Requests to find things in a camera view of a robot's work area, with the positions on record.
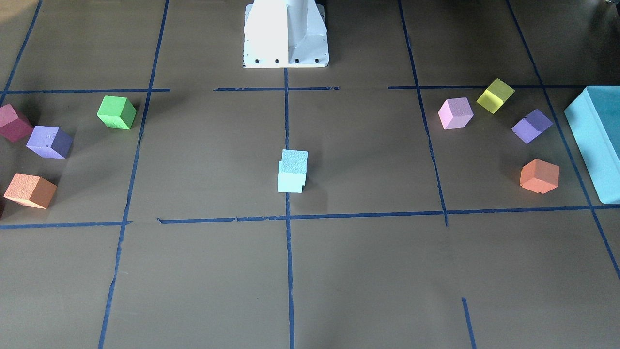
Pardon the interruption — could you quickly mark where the teal plastic bin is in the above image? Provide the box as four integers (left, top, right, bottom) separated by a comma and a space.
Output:
564, 85, 620, 204

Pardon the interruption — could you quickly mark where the green foam block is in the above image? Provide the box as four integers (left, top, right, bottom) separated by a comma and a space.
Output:
96, 95, 137, 130

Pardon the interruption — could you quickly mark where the orange foam block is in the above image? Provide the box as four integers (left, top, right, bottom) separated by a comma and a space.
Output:
4, 173, 57, 208
519, 159, 560, 194

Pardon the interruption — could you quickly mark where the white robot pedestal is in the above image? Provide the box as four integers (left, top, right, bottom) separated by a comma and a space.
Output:
242, 0, 330, 69

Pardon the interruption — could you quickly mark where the purple foam block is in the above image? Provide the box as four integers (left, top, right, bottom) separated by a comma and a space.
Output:
511, 109, 553, 144
26, 126, 73, 159

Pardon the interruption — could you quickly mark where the crimson foam block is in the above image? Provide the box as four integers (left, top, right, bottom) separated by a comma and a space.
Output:
0, 104, 34, 142

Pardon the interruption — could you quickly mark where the pink foam block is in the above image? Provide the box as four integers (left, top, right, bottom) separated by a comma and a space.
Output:
438, 97, 474, 130

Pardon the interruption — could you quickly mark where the light blue block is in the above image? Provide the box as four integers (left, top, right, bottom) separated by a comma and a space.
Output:
277, 161, 306, 193
279, 149, 309, 175

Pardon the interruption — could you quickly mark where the yellow foam block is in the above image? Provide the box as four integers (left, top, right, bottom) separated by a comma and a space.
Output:
477, 78, 514, 113

